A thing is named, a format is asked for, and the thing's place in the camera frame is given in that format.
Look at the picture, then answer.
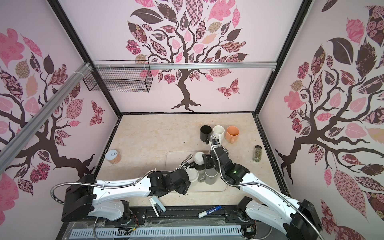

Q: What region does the orange tin can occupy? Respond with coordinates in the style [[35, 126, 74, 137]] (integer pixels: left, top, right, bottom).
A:
[[105, 150, 121, 165]]

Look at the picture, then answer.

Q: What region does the blue white marker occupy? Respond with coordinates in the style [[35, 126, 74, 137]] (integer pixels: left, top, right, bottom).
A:
[[198, 206, 222, 218]]

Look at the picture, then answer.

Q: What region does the white slotted cable duct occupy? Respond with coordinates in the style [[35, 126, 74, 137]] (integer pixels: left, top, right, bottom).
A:
[[68, 226, 243, 240]]

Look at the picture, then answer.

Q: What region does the horizontal aluminium rail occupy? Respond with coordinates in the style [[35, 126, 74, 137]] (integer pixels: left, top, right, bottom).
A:
[[94, 62, 277, 70]]

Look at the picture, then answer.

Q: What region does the glass spice jar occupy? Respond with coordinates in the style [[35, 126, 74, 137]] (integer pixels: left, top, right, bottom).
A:
[[253, 145, 263, 163]]

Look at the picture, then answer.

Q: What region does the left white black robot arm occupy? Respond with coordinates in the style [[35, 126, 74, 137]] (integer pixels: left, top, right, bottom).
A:
[[50, 154, 193, 222]]

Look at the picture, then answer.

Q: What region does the white ribbed-bottom mug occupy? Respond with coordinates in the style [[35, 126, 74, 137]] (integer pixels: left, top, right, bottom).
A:
[[213, 125, 226, 144]]

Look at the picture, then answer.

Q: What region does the grey mug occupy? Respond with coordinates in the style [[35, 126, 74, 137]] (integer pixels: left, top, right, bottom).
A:
[[198, 168, 218, 185]]

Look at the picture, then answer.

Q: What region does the diagonal aluminium rail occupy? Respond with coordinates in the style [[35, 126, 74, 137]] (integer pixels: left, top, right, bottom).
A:
[[1, 63, 92, 173]]

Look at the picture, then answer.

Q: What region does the translucent plastic tray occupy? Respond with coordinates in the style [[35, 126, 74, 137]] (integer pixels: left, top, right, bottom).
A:
[[165, 151, 227, 193]]

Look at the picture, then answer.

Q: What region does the white teal stapler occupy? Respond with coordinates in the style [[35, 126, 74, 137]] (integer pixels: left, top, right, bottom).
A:
[[150, 196, 166, 218]]

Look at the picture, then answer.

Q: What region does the peach orange mug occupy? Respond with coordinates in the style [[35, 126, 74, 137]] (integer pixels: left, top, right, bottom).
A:
[[225, 126, 240, 144]]

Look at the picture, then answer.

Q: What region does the black base frame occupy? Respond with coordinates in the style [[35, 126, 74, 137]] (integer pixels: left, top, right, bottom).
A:
[[55, 203, 316, 240]]

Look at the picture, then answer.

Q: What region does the black wire basket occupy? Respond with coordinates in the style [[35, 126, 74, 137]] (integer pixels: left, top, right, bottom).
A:
[[83, 61, 154, 93]]

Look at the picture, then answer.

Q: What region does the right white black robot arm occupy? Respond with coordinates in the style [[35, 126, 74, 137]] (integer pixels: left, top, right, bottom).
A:
[[209, 135, 323, 240]]

